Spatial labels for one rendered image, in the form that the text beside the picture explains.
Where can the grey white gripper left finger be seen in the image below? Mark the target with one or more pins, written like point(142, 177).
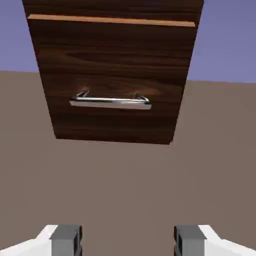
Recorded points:
point(62, 240)

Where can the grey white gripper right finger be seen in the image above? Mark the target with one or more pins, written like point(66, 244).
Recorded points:
point(192, 240)

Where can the dark wood drawer front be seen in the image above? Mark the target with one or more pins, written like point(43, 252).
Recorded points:
point(112, 60)

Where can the dark wood cabinet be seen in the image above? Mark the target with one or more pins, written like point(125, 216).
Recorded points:
point(112, 6)

